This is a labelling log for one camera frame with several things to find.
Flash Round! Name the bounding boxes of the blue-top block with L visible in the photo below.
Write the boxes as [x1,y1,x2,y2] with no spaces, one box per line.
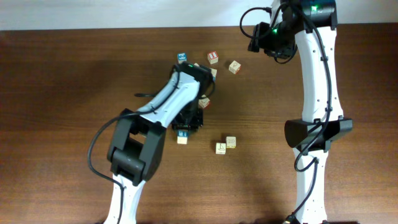
[177,130,188,144]

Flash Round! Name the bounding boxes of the sailboat block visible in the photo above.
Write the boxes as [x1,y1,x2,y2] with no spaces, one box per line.
[215,142,226,154]

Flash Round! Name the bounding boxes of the yellow-edged block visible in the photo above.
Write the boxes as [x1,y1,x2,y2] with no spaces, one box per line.
[226,136,236,149]

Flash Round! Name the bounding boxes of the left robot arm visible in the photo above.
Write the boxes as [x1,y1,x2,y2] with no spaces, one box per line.
[105,62,215,223]

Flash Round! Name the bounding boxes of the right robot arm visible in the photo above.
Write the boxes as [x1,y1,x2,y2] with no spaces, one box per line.
[248,0,353,224]

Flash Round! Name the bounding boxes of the acorn block with green N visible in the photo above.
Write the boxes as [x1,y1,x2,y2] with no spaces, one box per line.
[198,95,210,109]

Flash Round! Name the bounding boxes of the block with 8, blue side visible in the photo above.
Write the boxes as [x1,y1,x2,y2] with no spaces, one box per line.
[211,68,217,82]

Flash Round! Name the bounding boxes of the ice cream cone block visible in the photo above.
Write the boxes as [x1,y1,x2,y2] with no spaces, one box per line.
[229,60,241,74]

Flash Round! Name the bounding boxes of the blue-top block with 2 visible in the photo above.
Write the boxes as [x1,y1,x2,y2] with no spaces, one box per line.
[177,52,187,63]

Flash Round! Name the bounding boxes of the red-top block with I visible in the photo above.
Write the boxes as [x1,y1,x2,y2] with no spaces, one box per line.
[207,51,219,65]

